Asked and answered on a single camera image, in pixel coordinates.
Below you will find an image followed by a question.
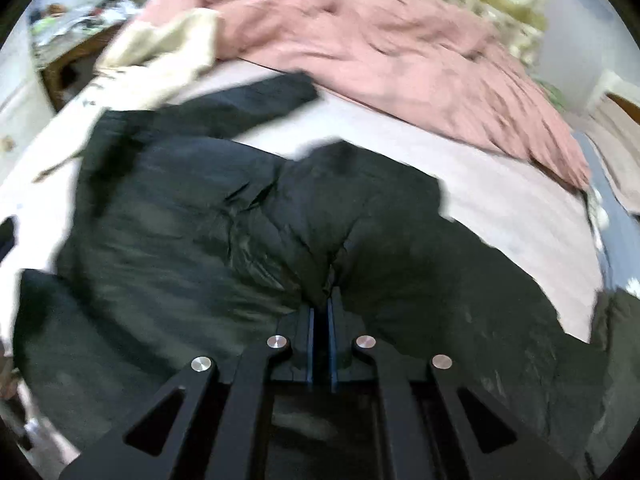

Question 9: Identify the pink checked quilt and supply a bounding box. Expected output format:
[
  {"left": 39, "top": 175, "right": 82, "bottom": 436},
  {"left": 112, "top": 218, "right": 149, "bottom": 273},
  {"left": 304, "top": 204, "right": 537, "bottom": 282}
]
[{"left": 135, "top": 0, "right": 593, "bottom": 191}]

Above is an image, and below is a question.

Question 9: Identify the white and wooden headboard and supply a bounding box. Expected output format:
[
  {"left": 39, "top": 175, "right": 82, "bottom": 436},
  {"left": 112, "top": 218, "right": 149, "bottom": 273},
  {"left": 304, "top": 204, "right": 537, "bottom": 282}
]
[{"left": 585, "top": 70, "right": 640, "bottom": 116}]

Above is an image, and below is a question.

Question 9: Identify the black down jacket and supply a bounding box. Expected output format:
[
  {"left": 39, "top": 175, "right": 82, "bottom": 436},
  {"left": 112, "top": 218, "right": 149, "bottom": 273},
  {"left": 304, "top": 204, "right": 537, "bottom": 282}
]
[{"left": 12, "top": 71, "right": 608, "bottom": 480}]

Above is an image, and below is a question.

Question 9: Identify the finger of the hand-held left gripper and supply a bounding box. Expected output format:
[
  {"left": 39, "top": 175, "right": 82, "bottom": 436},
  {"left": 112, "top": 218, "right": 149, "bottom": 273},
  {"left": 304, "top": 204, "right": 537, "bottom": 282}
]
[{"left": 0, "top": 215, "right": 18, "bottom": 263}]

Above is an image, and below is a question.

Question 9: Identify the green cloth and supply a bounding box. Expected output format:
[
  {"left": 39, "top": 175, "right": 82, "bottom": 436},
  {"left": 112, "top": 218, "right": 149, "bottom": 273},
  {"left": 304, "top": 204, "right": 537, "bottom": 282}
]
[{"left": 537, "top": 80, "right": 566, "bottom": 111}]

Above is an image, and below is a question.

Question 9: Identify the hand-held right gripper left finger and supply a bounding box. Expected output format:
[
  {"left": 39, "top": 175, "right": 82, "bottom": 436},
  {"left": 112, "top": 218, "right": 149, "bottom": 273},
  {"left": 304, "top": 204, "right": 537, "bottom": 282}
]
[{"left": 60, "top": 302, "right": 317, "bottom": 480}]

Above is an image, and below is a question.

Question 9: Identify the white drawer cabinet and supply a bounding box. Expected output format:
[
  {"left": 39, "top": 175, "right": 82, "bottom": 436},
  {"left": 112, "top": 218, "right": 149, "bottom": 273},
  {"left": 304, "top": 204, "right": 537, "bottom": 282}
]
[{"left": 0, "top": 25, "right": 56, "bottom": 171}]

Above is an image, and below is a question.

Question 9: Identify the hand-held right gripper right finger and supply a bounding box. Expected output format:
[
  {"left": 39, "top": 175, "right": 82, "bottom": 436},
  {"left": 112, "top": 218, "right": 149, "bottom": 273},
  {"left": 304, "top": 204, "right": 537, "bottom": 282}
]
[{"left": 326, "top": 287, "right": 581, "bottom": 480}]

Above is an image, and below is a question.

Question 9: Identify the mauve pillow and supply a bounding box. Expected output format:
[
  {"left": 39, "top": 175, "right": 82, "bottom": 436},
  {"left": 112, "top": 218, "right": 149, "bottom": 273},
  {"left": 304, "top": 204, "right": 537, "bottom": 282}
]
[{"left": 590, "top": 95, "right": 640, "bottom": 206}]

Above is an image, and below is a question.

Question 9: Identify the blue cloud print pillow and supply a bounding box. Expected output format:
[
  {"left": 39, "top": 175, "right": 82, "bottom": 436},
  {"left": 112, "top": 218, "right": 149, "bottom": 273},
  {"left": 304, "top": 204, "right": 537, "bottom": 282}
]
[{"left": 572, "top": 130, "right": 640, "bottom": 291}]

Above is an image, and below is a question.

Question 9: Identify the brown wooden desk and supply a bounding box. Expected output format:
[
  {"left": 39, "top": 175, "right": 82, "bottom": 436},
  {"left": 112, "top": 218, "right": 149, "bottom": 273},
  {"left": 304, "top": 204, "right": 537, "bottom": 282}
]
[{"left": 37, "top": 25, "right": 131, "bottom": 111}]

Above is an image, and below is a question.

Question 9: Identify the cream printed hoodie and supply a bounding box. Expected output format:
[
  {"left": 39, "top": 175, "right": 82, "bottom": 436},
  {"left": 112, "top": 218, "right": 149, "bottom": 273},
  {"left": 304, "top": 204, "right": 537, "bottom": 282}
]
[{"left": 32, "top": 7, "right": 223, "bottom": 183}]

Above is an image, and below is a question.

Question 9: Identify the dark green folded garment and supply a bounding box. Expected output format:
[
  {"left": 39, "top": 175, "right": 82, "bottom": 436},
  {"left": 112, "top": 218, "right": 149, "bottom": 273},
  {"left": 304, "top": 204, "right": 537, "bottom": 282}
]
[{"left": 592, "top": 287, "right": 640, "bottom": 411}]

